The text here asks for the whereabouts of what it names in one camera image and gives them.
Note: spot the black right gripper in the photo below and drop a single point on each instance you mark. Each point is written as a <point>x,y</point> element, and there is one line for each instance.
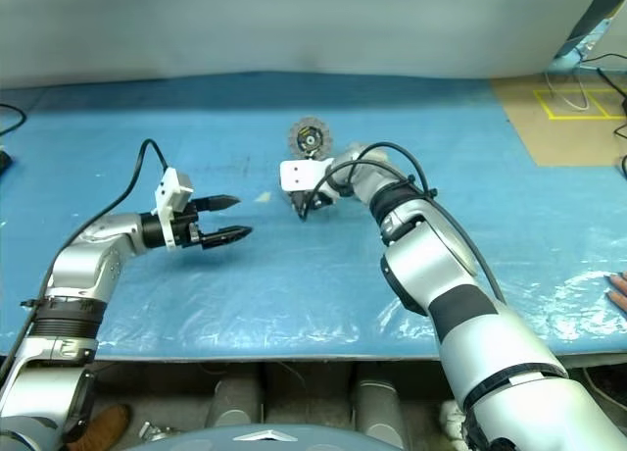
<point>321,203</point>

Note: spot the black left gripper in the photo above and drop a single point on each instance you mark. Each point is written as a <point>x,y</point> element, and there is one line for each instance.
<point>186,225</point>

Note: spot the round toothed motor lid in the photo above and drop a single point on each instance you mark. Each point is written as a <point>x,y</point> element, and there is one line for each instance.
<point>308,137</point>

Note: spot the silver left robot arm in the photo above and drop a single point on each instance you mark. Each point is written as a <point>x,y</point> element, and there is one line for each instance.
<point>83,255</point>

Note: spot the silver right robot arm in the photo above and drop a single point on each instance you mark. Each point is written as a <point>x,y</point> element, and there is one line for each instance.
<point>441,255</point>

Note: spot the person's bare hand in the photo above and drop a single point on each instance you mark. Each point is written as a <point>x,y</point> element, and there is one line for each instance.
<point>621,289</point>

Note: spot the small pale tape scrap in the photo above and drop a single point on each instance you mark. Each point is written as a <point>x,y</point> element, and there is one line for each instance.
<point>263,197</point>

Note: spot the blue plastic table cover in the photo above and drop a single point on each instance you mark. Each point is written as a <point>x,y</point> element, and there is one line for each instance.
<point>294,284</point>

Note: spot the grey rounded cylinder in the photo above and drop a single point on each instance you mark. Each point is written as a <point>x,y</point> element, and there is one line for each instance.
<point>382,407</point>
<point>232,402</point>

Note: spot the small silver metal clamp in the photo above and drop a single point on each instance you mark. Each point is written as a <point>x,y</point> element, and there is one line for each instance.
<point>152,431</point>

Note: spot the grey robot torso silver emblem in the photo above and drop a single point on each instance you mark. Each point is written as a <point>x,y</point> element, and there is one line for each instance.
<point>264,441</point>

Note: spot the brown shoe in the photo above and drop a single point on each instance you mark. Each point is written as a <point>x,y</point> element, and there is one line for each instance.
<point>103,426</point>

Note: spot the brown cardboard sheet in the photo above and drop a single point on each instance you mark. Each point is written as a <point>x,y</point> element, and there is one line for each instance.
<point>539,137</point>

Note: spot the white crumpled cloth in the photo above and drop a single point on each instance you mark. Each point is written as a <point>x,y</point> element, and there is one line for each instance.
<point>450,419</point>

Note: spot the yellow tape outline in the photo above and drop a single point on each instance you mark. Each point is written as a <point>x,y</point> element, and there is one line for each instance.
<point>543,104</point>

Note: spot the grey stand with blue foot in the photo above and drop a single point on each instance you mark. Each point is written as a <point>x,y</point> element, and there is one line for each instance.
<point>588,24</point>

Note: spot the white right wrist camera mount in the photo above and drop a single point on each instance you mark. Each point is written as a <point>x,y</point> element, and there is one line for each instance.
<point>301,174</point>

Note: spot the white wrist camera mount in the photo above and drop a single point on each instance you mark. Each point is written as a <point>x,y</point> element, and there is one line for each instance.
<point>171,186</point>
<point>301,174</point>

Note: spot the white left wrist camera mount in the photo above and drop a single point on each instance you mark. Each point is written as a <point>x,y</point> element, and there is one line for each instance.
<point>171,186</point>

